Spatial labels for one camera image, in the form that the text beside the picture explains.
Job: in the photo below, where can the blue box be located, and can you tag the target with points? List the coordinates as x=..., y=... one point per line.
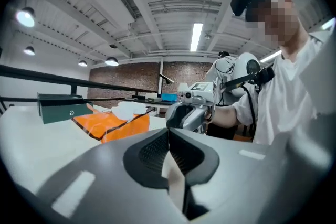
x=169, y=97

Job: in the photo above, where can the dark green box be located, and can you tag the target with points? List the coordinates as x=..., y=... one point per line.
x=60, y=112

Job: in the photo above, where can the person's right forearm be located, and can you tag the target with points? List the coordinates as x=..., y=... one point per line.
x=225, y=116

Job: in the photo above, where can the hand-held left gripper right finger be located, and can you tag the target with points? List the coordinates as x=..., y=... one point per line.
x=197, y=162

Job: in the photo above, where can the dark ceiling dome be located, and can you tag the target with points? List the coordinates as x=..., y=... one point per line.
x=113, y=46

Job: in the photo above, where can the long ceiling tube light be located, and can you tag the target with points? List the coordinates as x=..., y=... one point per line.
x=196, y=36
x=271, y=56
x=328, y=24

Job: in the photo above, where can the white round device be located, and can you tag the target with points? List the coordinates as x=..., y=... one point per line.
x=244, y=65

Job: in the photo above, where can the person's head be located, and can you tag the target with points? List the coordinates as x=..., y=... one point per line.
x=275, y=23

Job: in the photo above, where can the person's right hand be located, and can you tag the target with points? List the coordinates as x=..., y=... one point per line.
x=209, y=116

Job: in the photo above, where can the round pendant lamp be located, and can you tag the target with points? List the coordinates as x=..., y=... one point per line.
x=82, y=63
x=111, y=61
x=29, y=51
x=25, y=17

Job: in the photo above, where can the person's white shirt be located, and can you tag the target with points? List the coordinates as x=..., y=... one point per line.
x=278, y=102

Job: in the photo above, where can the small ceiling sensor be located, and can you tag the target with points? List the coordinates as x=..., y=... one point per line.
x=207, y=36

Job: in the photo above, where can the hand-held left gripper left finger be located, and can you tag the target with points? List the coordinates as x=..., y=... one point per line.
x=145, y=160

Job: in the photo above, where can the black head camera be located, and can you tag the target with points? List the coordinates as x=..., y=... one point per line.
x=239, y=2

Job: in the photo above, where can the white tissue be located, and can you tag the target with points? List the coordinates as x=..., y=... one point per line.
x=128, y=110

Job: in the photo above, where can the dark background table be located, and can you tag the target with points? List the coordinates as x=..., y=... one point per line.
x=139, y=102

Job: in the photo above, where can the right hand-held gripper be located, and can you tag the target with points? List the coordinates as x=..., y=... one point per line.
x=202, y=98

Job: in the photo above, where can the orange tissue pack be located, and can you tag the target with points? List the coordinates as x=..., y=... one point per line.
x=115, y=127

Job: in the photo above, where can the small white box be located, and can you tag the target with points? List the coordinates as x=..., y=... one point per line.
x=154, y=100

